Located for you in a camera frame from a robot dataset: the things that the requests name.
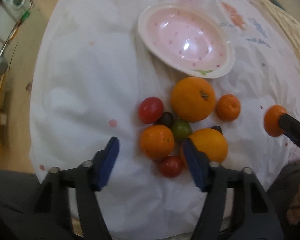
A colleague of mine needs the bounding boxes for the large smooth orange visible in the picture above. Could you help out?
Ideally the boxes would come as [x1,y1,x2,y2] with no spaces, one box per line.
[188,128,228,163]

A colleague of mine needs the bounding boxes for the medium mandarin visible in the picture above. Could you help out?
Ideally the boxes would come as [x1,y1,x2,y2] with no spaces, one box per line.
[139,125,175,161]

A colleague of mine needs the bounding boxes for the red cherry tomato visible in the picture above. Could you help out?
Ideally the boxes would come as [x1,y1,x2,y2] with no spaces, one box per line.
[138,97,164,124]
[158,156,183,178]

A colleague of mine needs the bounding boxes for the small mandarin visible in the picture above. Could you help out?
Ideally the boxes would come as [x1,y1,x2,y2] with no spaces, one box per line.
[215,94,241,121]

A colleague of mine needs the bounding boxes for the dark purple grape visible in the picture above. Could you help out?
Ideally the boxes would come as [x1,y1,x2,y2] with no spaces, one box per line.
[155,112,174,128]

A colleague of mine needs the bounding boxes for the large orange with stem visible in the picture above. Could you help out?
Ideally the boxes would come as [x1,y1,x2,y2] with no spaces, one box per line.
[170,77,216,122]

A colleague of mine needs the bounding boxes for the white cartoon print bedsheet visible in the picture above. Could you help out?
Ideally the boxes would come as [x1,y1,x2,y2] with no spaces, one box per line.
[30,0,300,239]

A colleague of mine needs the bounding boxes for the pink strawberry-shaped bowl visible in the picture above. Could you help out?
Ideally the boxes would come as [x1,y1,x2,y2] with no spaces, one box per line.
[138,4,235,79]

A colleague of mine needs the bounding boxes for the broom with green head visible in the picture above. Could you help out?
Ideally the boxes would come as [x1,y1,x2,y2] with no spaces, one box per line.
[0,10,30,57]

